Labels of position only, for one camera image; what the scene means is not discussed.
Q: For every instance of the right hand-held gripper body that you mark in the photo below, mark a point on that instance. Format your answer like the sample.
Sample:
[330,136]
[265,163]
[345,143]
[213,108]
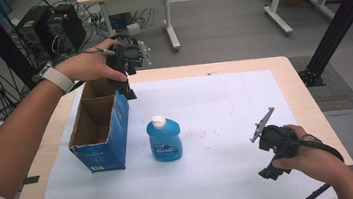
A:
[278,140]

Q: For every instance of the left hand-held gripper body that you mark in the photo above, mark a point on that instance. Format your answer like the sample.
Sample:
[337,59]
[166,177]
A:
[127,56]

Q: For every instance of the blue cardboard box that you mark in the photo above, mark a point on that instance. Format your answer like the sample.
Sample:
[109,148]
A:
[101,131]

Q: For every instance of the blue bottle with white cap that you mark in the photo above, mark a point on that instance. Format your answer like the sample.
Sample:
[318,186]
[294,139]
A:
[165,139]

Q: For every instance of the person's left hand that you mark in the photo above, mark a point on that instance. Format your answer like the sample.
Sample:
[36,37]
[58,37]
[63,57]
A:
[88,66]

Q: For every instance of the person's right hand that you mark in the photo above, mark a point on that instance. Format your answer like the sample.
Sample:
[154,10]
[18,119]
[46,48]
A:
[315,159]

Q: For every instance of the white table mat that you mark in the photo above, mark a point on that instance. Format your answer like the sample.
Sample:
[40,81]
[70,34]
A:
[222,134]

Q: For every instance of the white wrist watch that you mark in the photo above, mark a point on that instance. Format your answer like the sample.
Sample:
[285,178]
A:
[58,78]

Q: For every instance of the black computer tower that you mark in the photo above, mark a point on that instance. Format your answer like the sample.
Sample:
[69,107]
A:
[67,28]
[34,31]

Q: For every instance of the grey floor mat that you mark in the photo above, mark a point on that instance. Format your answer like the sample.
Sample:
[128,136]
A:
[335,95]

